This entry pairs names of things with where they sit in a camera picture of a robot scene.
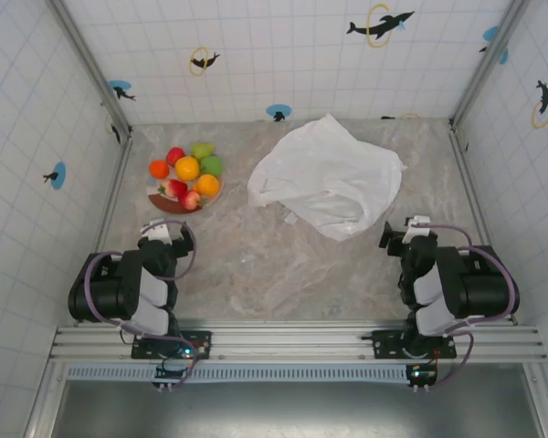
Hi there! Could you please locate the small red-pink apple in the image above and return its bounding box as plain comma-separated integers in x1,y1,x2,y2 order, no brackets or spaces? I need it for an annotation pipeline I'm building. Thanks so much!
178,190,208,211

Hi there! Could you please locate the orange with stem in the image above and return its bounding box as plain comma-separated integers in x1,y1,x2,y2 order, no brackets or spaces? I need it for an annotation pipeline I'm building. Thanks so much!
192,173,222,198

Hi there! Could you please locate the yellow-orange round orange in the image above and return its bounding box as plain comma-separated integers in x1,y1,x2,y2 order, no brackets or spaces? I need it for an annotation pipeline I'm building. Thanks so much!
174,155,201,183

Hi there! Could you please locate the red-orange tangerine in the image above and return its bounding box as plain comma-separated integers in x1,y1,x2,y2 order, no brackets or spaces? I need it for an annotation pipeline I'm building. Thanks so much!
148,159,171,180

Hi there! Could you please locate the green apple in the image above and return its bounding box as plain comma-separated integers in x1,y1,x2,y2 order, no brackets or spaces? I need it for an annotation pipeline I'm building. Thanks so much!
199,155,225,177

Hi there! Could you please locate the green pear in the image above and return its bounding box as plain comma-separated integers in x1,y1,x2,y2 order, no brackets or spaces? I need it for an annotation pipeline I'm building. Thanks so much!
190,141,216,161

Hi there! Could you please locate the white plastic bag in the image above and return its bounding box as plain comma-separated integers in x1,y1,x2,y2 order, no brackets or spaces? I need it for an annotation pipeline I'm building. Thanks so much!
247,112,408,242

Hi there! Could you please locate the round pastel ceramic plate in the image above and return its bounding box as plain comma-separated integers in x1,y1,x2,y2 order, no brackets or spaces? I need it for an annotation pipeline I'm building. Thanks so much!
146,154,227,215

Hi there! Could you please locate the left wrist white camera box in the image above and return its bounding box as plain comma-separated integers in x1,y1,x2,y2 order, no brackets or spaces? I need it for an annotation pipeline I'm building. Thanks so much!
141,219,173,243

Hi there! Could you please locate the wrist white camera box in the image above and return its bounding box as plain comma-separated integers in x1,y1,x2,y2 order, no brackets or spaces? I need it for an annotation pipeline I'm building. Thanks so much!
404,215,437,238
141,219,173,243

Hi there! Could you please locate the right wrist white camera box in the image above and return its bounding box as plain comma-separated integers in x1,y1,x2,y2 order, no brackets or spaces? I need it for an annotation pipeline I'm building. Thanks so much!
404,215,437,238

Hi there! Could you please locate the aluminium table side rail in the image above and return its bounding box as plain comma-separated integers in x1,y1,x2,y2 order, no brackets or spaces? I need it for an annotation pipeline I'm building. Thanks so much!
74,131,134,326
448,121,520,326

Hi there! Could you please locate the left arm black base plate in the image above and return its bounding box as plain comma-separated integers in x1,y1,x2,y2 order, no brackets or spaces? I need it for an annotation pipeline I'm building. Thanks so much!
131,328,214,361

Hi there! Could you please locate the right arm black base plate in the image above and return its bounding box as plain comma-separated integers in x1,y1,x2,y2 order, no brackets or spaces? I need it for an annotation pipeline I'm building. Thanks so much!
372,328,458,360

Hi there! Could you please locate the fish blue circle wall sticker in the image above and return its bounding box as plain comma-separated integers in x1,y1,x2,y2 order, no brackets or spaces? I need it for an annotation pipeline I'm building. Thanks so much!
266,103,292,123
43,162,68,190

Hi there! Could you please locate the aluminium mounting rail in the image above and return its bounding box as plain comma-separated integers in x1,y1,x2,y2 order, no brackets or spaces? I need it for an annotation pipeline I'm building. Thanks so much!
48,318,548,364

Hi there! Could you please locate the shark blue circle wall sticker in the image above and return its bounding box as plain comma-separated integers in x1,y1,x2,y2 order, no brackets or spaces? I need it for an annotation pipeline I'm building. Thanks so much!
108,79,137,102

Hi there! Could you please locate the white slotted cable duct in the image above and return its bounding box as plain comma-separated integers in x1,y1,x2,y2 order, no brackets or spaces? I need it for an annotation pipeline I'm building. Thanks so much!
66,363,415,383

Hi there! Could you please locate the small dolphin ring wall sticker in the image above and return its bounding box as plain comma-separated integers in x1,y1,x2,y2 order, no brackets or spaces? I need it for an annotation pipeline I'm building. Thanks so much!
189,46,221,77

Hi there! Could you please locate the aluminium frame post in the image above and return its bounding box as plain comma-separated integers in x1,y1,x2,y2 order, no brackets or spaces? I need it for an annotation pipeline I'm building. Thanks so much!
45,0,134,134
450,0,531,128

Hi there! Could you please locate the upright dolphin ring wall sticker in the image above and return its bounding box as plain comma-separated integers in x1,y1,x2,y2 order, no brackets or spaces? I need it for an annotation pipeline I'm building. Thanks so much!
531,79,548,130

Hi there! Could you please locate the large dolphin ring wall sticker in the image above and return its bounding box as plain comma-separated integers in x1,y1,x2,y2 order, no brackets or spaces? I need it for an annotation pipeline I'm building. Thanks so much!
366,3,416,49

